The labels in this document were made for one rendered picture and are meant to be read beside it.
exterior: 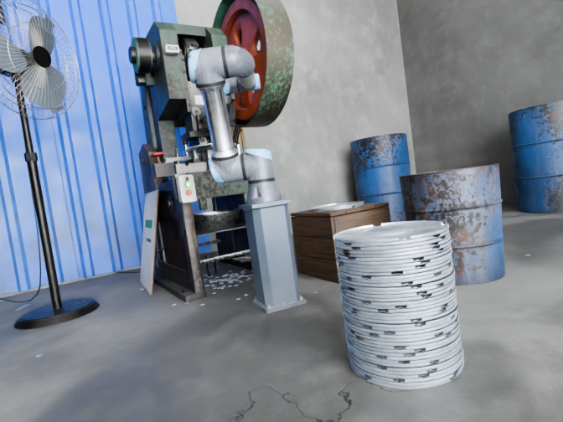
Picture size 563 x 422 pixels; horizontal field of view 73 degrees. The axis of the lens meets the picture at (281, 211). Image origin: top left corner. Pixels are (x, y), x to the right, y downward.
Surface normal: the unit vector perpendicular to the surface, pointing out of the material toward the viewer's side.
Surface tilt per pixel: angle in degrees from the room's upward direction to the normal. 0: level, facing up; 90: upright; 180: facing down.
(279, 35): 89
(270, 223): 90
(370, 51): 90
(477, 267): 92
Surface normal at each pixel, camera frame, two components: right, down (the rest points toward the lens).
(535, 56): -0.84, 0.15
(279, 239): 0.39, 0.00
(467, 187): -0.08, 0.11
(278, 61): 0.53, 0.31
